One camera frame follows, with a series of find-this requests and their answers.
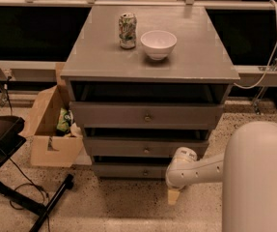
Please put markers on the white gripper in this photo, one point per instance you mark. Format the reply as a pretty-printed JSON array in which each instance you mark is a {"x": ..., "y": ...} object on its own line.
[{"x": 175, "y": 182}]

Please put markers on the grey bottom drawer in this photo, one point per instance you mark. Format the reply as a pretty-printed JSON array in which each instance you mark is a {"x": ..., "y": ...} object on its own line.
[{"x": 130, "y": 171}]

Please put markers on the grey drawer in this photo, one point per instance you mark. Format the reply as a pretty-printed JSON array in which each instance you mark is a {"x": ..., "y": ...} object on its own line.
[
  {"x": 130, "y": 171},
  {"x": 140, "y": 147},
  {"x": 132, "y": 115}
]

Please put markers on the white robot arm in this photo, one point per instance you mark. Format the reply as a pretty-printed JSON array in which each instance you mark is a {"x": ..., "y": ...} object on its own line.
[{"x": 247, "y": 171}]

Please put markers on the grey middle drawer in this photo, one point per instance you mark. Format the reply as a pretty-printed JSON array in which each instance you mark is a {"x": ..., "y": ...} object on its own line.
[{"x": 140, "y": 147}]

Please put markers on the grey top drawer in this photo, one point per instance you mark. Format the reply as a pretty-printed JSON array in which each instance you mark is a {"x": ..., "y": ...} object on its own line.
[{"x": 132, "y": 115}]

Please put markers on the grey drawer cabinet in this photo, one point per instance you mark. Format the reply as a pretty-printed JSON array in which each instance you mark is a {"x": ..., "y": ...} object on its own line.
[{"x": 198, "y": 71}]

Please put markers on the open cardboard box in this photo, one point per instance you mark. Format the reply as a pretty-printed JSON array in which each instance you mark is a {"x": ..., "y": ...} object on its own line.
[{"x": 47, "y": 147}]

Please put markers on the green snack bag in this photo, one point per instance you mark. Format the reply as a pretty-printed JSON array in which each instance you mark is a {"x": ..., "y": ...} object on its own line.
[{"x": 65, "y": 121}]

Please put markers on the white ceramic bowl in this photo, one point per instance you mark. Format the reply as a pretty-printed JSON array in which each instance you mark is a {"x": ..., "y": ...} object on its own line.
[{"x": 158, "y": 44}]

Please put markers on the green white soda can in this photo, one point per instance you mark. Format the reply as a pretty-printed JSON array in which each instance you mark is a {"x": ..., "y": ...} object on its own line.
[{"x": 127, "y": 30}]

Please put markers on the black stand with tray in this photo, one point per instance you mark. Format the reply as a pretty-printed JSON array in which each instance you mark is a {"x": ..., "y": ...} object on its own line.
[{"x": 10, "y": 141}]

